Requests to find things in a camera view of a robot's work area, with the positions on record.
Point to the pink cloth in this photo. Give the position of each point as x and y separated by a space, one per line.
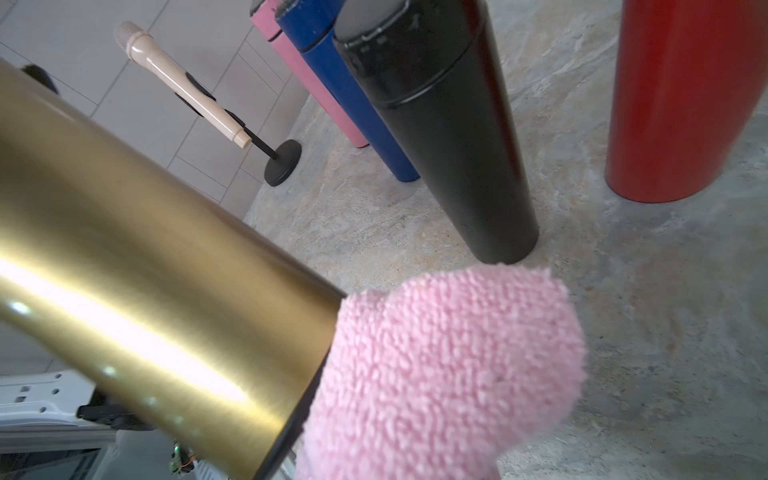
438 377

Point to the gold thermos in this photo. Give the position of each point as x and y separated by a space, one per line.
177 309

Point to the blue thermos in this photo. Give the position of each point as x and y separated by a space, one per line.
309 25

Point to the pink thermos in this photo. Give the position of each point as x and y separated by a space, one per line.
262 14

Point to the black thermos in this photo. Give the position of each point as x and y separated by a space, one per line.
432 72

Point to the red thermos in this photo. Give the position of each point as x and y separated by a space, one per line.
689 75

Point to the left circuit board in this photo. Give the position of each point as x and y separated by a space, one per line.
183 460

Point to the beige microphone on black stand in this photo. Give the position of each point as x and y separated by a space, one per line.
142 49

